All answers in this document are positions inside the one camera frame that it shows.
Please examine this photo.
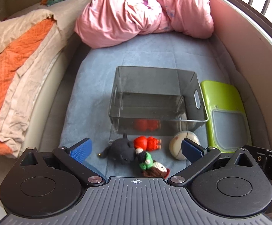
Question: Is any green plastic box lid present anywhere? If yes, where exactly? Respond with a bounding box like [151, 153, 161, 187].
[200, 80, 253, 154]

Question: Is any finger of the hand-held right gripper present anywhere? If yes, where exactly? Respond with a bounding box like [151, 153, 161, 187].
[244, 142, 272, 163]

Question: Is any red toy figure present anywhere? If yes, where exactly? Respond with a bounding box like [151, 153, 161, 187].
[133, 136, 163, 152]

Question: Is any grey transparent storage box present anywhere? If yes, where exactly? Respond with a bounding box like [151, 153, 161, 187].
[108, 66, 209, 137]

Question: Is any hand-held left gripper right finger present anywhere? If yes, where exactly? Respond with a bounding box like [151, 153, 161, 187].
[167, 138, 259, 187]

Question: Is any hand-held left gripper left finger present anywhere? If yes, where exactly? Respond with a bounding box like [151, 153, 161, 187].
[20, 138, 106, 186]

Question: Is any black window railing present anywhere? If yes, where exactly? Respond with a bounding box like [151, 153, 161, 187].
[202, 0, 272, 60]

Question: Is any pink quilt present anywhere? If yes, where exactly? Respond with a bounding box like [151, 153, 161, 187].
[74, 0, 214, 49]

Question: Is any green brown crocheted doll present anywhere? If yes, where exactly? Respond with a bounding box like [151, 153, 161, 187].
[134, 148, 170, 179]

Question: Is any grey plush mouse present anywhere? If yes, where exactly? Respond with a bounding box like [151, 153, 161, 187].
[97, 133, 139, 164]

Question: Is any orange and beige blanket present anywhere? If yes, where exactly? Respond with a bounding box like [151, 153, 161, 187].
[0, 9, 66, 159]

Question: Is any white round ball toy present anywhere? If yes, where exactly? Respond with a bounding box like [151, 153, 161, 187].
[169, 131, 201, 161]

